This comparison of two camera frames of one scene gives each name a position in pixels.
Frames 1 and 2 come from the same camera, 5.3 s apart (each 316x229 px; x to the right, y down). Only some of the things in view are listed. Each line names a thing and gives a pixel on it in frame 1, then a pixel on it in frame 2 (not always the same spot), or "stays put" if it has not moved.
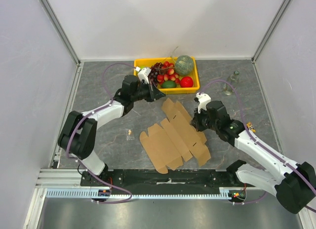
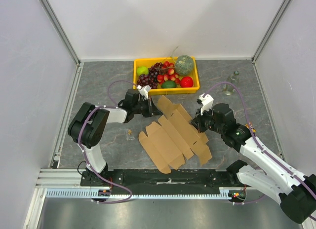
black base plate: [152, 178] stays put
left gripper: [154, 93] → [152, 110]
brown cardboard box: [167, 144] stays put
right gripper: [198, 123] stays put
